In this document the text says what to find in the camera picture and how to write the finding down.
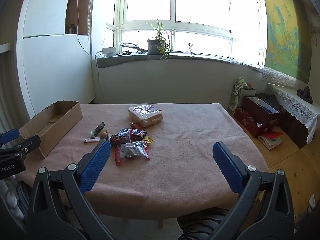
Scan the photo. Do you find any white framed window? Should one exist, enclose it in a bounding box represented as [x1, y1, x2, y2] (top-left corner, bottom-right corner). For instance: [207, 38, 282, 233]
[116, 0, 268, 67]

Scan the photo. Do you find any wooden shelf niche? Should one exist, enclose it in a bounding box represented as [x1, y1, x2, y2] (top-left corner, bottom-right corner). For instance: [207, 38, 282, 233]
[65, 0, 95, 37]

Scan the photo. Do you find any green gift bag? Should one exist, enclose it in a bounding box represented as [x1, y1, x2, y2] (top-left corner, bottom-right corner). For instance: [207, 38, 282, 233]
[228, 77, 257, 112]

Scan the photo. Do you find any white pleated curtain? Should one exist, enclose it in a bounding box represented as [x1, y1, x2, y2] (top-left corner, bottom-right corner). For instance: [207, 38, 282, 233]
[0, 42, 30, 135]

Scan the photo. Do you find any dark brown cake packet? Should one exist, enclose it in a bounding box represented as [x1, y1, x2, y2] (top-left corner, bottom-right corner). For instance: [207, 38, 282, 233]
[109, 132, 132, 145]

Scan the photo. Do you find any zebra striped cloth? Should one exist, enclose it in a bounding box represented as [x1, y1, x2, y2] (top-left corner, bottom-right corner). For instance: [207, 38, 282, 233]
[176, 207, 241, 240]

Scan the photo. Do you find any white power strip box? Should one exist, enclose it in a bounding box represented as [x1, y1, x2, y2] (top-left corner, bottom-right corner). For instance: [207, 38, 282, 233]
[101, 47, 117, 57]

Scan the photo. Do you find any white lace cloth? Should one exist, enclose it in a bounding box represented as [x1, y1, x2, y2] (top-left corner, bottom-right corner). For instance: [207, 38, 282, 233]
[264, 82, 320, 145]

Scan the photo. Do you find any open book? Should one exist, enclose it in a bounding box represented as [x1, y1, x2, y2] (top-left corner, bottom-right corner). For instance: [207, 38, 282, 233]
[257, 131, 283, 151]

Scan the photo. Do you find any cardboard box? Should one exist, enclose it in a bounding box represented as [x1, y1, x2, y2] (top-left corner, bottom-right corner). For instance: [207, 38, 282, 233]
[19, 101, 83, 158]

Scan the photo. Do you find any white cabinet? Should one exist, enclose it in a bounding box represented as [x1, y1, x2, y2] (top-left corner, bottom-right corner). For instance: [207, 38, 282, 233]
[17, 0, 97, 119]

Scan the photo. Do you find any landscape wall poster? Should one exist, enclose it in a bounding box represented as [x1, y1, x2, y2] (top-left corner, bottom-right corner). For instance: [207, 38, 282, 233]
[259, 0, 313, 87]

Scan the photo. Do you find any clear red-edged snack packet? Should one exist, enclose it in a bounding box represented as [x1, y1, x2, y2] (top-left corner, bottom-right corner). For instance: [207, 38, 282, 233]
[114, 141, 150, 165]

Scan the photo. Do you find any red open box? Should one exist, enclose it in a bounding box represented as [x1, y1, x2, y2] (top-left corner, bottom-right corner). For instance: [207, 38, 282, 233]
[234, 107, 273, 138]

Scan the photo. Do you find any dark tea set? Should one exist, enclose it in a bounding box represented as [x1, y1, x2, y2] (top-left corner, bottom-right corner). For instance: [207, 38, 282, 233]
[297, 86, 314, 104]

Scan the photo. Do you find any maroon open box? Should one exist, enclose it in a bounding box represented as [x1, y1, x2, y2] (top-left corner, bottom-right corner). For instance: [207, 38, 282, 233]
[243, 96, 281, 127]

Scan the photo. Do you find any white fluffy cloth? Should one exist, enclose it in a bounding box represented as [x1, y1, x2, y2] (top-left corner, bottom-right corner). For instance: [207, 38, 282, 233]
[0, 180, 24, 220]

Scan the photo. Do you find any bagged sliced bread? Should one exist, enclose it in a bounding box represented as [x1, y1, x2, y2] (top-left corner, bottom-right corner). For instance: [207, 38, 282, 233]
[127, 102, 164, 128]

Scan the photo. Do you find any thin white cable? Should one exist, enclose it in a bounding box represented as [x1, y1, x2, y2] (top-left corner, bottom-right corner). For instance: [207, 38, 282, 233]
[75, 0, 102, 57]

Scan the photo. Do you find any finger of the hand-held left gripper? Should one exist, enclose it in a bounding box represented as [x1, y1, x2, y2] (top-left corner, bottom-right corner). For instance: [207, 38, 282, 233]
[0, 135, 41, 158]
[0, 129, 20, 145]

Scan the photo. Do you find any potted spider plant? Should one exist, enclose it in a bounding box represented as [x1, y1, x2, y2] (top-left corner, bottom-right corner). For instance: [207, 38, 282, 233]
[144, 19, 174, 65]

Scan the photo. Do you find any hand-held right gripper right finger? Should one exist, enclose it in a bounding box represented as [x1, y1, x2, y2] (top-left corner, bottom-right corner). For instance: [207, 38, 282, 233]
[212, 141, 295, 240]

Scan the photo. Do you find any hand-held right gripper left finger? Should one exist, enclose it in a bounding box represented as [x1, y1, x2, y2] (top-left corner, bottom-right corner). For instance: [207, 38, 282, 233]
[27, 140, 112, 240]

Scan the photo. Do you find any grey stone windowsill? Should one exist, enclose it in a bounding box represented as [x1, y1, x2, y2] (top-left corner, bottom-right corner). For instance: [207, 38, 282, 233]
[96, 52, 265, 70]

